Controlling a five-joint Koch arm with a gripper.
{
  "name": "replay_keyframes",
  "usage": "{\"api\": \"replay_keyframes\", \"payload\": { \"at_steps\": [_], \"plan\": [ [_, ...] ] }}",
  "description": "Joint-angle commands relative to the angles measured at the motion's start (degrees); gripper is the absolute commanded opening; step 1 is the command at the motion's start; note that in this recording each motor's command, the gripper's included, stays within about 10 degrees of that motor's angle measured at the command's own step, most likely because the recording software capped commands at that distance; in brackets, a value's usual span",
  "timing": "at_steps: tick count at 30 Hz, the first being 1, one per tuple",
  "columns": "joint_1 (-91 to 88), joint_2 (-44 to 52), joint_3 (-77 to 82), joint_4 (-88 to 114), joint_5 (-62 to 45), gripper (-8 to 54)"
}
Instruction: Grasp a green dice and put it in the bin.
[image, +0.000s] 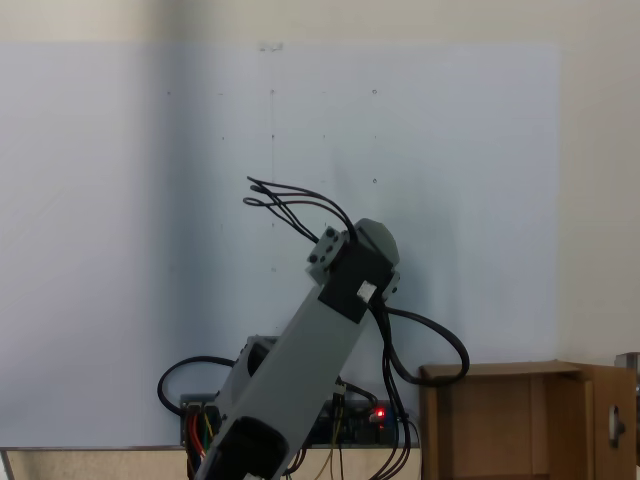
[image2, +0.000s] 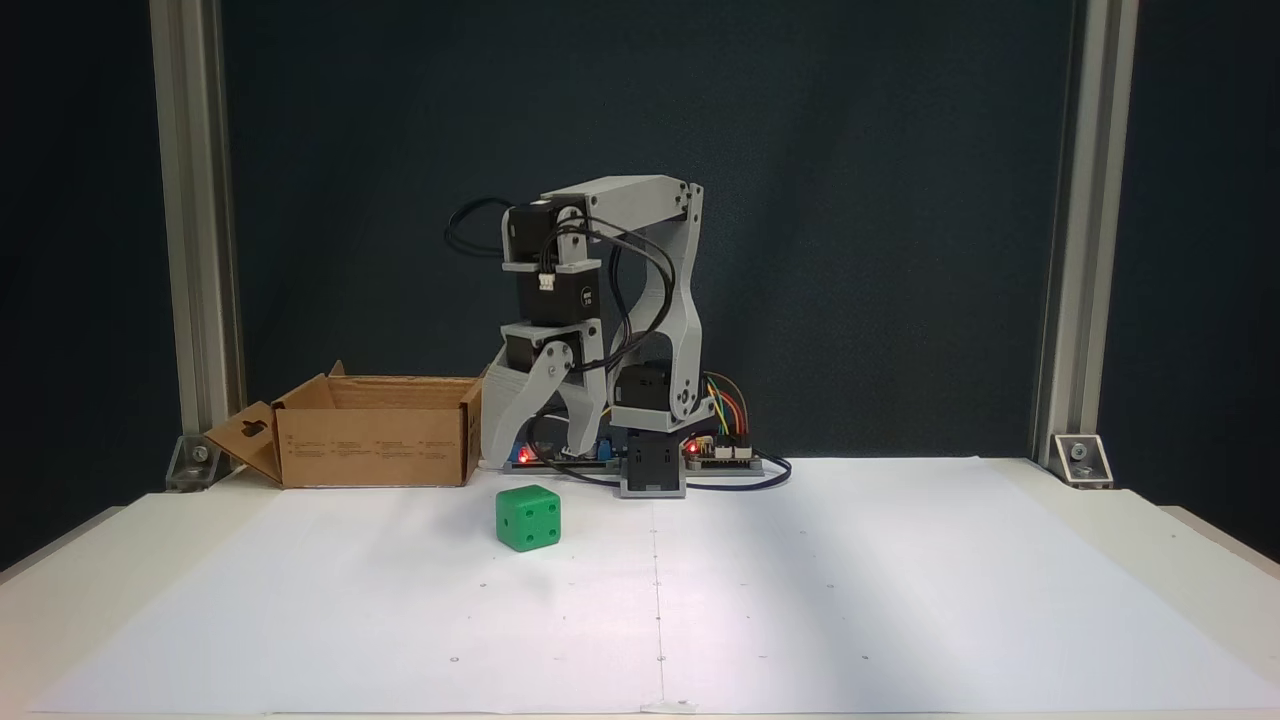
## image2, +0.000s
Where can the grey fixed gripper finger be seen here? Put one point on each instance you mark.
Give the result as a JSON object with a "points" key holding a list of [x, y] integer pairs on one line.
{"points": [[505, 410]]}

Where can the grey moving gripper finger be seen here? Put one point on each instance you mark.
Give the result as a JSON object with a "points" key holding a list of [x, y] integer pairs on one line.
{"points": [[580, 410]]}

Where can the green die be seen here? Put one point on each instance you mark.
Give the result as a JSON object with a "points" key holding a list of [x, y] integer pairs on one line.
{"points": [[528, 518]]}

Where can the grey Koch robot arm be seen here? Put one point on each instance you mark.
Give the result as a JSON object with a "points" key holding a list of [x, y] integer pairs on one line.
{"points": [[670, 300]]}

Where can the blue circuit board red LED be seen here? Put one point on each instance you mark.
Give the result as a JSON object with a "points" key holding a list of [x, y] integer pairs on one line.
{"points": [[600, 452]]}

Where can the brown cardboard box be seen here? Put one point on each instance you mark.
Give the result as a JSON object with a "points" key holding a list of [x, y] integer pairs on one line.
{"points": [[370, 445]]}

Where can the clear tape piece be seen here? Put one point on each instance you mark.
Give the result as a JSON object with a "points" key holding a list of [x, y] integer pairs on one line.
{"points": [[670, 707]]}

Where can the metal corner bracket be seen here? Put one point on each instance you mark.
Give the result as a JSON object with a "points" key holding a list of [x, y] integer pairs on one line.
{"points": [[195, 465], [1082, 460]]}

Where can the aluminium frame post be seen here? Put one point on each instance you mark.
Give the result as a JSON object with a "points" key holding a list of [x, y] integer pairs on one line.
{"points": [[195, 200], [1085, 200]]}

